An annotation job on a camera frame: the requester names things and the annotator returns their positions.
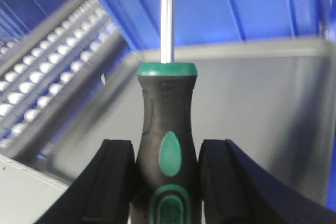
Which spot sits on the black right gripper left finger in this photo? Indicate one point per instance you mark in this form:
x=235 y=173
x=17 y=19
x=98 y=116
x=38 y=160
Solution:
x=102 y=192

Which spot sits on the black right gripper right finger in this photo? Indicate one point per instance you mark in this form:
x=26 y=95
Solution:
x=236 y=189

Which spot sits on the green-black screwdriver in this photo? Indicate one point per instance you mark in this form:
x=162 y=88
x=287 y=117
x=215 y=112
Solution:
x=169 y=189

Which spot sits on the large grey metal tray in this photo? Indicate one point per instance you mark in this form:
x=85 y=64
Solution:
x=274 y=99

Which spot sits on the blue bin behind tray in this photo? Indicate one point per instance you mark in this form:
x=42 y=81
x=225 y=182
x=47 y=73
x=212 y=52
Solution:
x=210 y=21

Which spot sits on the steel roller shelf rack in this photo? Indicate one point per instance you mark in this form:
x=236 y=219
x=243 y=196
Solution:
x=49 y=76

